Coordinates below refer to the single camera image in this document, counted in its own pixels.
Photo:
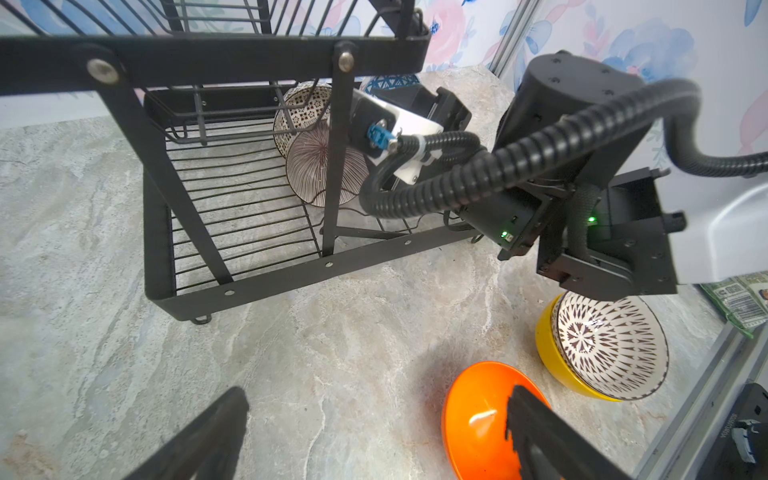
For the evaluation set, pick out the black wire dish rack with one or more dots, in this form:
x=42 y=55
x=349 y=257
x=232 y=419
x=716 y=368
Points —
x=194 y=86

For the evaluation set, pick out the plain orange bowl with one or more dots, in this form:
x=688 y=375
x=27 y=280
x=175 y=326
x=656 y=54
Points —
x=473 y=421

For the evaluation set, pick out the brown checker pattern bowl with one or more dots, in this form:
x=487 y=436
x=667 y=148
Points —
x=306 y=105

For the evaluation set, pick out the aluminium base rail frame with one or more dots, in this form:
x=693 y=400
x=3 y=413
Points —
x=680 y=448

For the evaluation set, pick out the green snack bag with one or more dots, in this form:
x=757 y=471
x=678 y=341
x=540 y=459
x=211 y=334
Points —
x=741 y=300

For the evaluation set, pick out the white lattice yellow bowl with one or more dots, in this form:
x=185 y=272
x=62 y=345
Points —
x=618 y=349

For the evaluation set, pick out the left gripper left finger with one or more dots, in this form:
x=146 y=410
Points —
x=207 y=448

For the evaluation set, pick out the plain yellow bowl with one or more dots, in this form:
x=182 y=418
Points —
x=553 y=361

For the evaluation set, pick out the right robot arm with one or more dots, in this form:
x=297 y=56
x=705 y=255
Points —
x=554 y=181

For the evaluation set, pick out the pink striped bowl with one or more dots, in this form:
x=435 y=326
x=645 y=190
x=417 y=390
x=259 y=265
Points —
x=307 y=167

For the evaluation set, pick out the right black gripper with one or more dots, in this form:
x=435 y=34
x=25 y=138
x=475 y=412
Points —
x=442 y=107

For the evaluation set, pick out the blue triangle pattern bowl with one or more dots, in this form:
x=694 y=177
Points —
x=388 y=82

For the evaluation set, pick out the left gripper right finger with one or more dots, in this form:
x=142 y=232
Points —
x=547 y=447

